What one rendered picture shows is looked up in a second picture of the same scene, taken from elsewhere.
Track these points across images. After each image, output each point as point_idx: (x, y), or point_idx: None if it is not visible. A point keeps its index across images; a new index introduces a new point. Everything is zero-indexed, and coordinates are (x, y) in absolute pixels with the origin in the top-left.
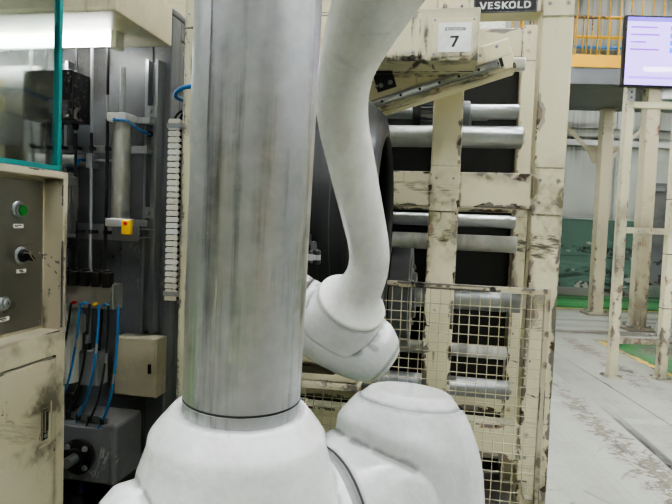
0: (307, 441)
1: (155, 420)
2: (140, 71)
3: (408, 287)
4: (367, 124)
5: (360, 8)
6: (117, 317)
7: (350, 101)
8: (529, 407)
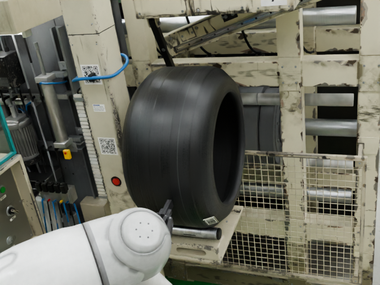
0: None
1: None
2: (48, 32)
3: (273, 132)
4: (154, 280)
5: None
6: (76, 210)
7: (139, 284)
8: (354, 227)
